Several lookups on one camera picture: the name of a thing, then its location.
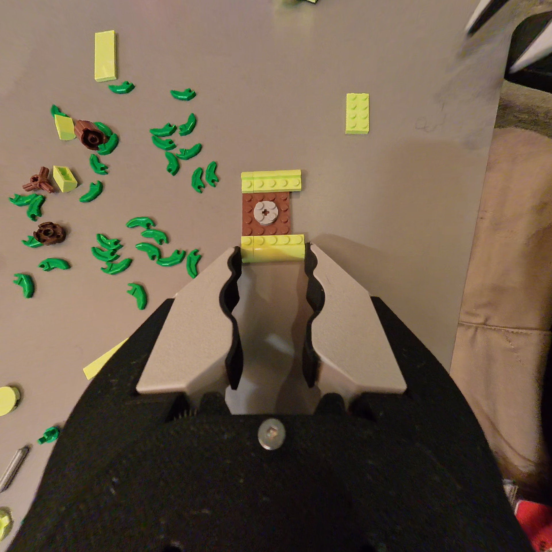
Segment small grey rod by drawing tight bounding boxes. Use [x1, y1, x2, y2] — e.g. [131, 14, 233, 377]
[0, 445, 31, 493]

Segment brown round brick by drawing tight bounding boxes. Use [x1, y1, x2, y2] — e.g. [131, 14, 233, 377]
[74, 119, 107, 151]

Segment brown studded plate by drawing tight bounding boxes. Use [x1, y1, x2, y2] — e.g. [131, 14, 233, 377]
[241, 191, 292, 238]

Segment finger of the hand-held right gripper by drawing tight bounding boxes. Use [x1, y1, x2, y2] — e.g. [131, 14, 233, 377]
[509, 30, 552, 74]
[465, 0, 511, 35]

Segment lime round tile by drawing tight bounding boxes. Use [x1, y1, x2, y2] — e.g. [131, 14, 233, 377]
[0, 386, 22, 417]

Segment small red object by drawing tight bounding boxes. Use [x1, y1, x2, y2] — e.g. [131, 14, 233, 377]
[515, 498, 552, 552]

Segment narrow lime smooth tile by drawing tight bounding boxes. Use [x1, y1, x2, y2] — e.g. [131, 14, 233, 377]
[82, 338, 130, 381]

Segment scattered green leaf pieces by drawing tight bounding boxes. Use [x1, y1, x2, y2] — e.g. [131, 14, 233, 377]
[9, 81, 220, 446]

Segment brown three-pronged piece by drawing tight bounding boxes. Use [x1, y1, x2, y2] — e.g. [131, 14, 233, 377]
[22, 167, 55, 194]

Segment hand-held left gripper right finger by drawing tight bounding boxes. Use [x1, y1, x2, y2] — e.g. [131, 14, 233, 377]
[302, 241, 408, 399]

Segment small lime hollow brick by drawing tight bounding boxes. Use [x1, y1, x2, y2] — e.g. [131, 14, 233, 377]
[52, 165, 78, 193]

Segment brown round holed plate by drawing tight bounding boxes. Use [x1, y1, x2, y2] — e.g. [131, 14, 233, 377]
[33, 222, 66, 247]

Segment long lime curved brick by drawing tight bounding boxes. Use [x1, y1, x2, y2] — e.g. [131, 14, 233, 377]
[254, 234, 305, 262]
[253, 169, 302, 192]

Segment grey patterned fabric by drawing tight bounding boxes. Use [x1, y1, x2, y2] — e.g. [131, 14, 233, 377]
[494, 80, 552, 130]

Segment large lime smooth tile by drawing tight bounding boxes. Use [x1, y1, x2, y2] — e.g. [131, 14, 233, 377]
[94, 30, 117, 82]

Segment lime two-by-four studded plate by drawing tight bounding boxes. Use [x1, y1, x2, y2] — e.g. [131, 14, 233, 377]
[345, 93, 370, 135]

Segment grey round plate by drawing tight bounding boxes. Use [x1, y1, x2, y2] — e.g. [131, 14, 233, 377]
[254, 200, 280, 226]

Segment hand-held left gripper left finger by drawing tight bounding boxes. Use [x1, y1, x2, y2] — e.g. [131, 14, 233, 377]
[136, 245, 245, 402]

